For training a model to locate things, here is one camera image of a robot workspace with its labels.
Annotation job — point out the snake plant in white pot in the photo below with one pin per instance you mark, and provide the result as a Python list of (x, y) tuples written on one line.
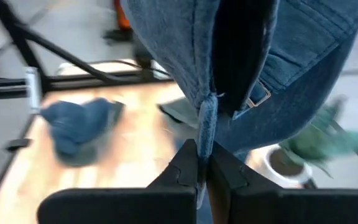
[(309, 143)]

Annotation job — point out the orange post with black base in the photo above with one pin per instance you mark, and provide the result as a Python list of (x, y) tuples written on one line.
[(121, 17)]

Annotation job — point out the black aluminium table frame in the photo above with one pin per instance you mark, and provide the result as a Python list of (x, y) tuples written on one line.
[(73, 83)]

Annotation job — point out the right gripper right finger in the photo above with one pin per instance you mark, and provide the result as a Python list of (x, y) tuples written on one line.
[(291, 208)]

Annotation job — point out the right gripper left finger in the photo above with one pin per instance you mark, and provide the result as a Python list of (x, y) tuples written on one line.
[(120, 208)]

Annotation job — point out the silver bracket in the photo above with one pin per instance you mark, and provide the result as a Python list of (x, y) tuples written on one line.
[(33, 90)]

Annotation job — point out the blue denim cap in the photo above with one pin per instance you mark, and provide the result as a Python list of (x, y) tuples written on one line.
[(73, 124), (172, 46)]

